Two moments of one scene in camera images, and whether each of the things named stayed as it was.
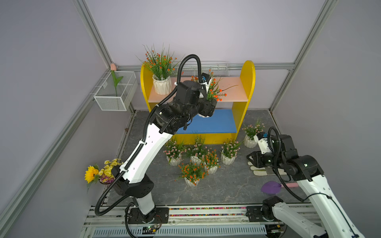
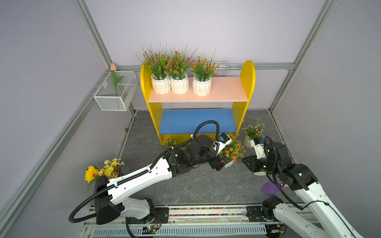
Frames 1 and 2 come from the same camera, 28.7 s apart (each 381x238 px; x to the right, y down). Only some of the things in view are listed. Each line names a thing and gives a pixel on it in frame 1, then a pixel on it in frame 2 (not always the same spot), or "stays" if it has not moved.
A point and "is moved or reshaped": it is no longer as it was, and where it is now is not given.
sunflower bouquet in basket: [104, 175] stays
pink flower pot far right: [249, 131] stays
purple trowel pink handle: [273, 187] stays
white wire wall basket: [105, 96] stays
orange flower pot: [160, 66] stays
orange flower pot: [213, 162] is moved or reshaped
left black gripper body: [206, 108] -> [215, 162]
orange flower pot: [213, 91] -> [178, 65]
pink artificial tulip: [113, 69] stays
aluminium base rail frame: [191, 222] stays
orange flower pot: [192, 173] -> [232, 150]
